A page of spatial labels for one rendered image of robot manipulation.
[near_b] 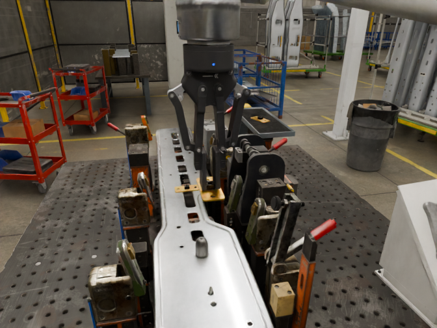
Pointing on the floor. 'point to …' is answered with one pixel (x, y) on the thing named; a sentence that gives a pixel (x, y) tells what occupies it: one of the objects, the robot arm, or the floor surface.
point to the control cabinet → (173, 45)
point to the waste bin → (369, 133)
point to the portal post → (349, 72)
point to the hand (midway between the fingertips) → (209, 168)
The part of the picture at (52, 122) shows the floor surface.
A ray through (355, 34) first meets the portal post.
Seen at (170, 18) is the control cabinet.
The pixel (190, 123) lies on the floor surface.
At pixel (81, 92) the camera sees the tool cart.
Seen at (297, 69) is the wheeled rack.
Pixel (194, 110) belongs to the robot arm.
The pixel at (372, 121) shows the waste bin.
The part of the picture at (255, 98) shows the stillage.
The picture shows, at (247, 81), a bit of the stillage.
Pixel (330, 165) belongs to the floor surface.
